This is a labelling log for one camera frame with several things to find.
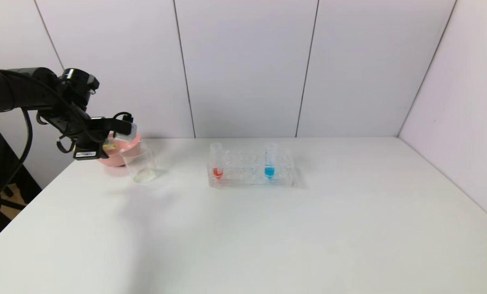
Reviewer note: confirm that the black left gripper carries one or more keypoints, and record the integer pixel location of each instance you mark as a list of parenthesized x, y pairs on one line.
[(86, 153)]

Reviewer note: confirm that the test tube with yellow pigment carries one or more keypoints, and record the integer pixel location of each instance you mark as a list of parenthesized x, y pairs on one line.
[(112, 145)]

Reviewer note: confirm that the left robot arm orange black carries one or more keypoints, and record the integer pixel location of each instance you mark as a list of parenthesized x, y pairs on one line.
[(23, 90)]

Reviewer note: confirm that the clear glass beaker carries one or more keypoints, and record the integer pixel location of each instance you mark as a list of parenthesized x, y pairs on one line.
[(143, 169)]

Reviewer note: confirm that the test tube with red pigment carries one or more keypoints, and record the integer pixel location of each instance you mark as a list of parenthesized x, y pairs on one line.
[(218, 172)]

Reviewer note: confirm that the clear acrylic test tube rack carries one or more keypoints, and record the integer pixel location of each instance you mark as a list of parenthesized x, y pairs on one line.
[(245, 181)]

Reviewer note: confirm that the test tube with blue pigment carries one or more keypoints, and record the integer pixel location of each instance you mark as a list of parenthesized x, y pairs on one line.
[(269, 172)]

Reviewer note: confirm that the pink plastic bowl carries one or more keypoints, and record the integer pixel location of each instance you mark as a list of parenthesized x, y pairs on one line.
[(125, 153)]

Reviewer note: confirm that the dark background furniture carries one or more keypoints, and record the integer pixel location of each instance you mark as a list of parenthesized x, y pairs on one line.
[(6, 175)]

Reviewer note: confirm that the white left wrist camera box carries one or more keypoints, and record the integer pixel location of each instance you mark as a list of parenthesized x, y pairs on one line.
[(130, 131)]

